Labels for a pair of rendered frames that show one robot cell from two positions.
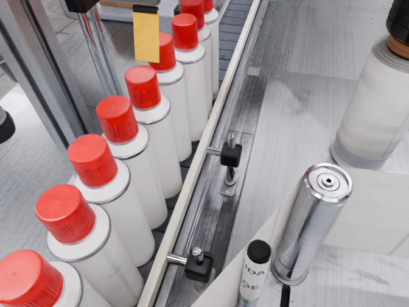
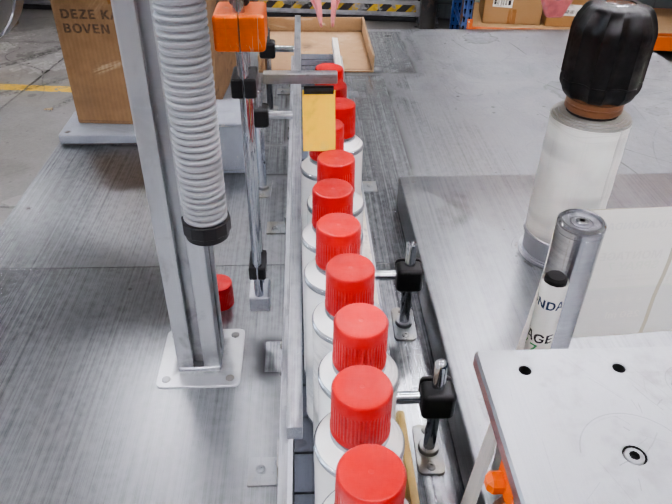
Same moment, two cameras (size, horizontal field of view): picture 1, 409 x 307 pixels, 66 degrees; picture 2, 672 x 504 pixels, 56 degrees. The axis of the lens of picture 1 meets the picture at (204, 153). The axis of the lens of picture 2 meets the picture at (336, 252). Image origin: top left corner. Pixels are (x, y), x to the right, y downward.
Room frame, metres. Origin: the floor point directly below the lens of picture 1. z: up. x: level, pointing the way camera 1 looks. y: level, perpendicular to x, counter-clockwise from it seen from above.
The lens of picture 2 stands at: (-0.19, 0.24, 1.34)
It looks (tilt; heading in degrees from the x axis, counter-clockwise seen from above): 36 degrees down; 339
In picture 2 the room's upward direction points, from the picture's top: 1 degrees clockwise
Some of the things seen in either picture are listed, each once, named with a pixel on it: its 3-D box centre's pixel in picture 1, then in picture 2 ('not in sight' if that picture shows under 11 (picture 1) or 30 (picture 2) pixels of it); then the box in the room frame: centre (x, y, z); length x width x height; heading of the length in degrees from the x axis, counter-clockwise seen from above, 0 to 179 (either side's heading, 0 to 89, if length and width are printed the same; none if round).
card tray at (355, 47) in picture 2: not in sight; (315, 42); (1.28, -0.26, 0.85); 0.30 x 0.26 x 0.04; 162
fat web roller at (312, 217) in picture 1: (304, 233); (556, 309); (0.14, -0.10, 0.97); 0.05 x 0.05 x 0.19
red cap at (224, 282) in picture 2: not in sight; (219, 292); (0.42, 0.15, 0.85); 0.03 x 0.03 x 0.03
